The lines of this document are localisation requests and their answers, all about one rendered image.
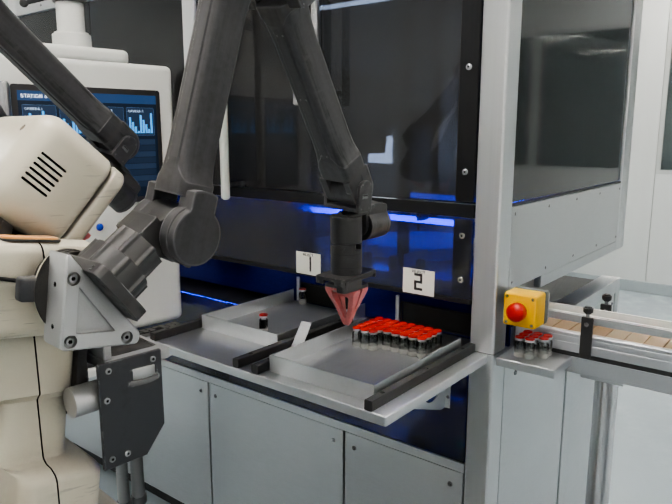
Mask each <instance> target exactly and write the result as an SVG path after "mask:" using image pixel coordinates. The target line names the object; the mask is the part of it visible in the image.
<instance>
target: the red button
mask: <svg viewBox="0 0 672 504"><path fill-rule="evenodd" d="M506 315H507V317H508V319H509V320H510V321H512V322H520V321H522V320H524V319H525V317H526V315H527V311H526V308H525V307H524V305H522V304H521V303H518V302H515V303H512V304H510V305H509V306H508V307H507V309H506Z"/></svg>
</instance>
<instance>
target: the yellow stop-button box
mask: <svg viewBox="0 0 672 504"><path fill-rule="evenodd" d="M548 300H549V291H548V290H542V289H536V288H529V287H523V286H516V287H515V288H513V289H511V290H508V291H506V292H505V295H504V315H503V323H504V324H507V325H513V326H518V327H523V328H528V329H536V328H538V327H539V326H541V325H543V324H545V323H547V316H548ZM515 302H518V303H521V304H522V305H524V307H525V308H526V311H527V315H526V317H525V319H524V320H522V321H520V322H512V321H510V320H509V319H508V317H507V315H506V309H507V307H508V306H509V305H510V304H512V303H515Z"/></svg>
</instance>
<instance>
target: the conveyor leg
mask: <svg viewBox="0 0 672 504"><path fill-rule="evenodd" d="M580 377H582V378H587V379H591V380H595V382H594V395H593V408H592V420H591V433H590V446H589V459H588V472H587V484H586V497H585V504H609V493H610V481H611V469H612V458H613V446H614V434H615V423H616V411H617V399H618V388H619V386H622V387H623V386H624V385H625V384H621V383H617V382H612V381H608V380H603V379H599V378H594V377H590V376H586V375H581V374H580Z"/></svg>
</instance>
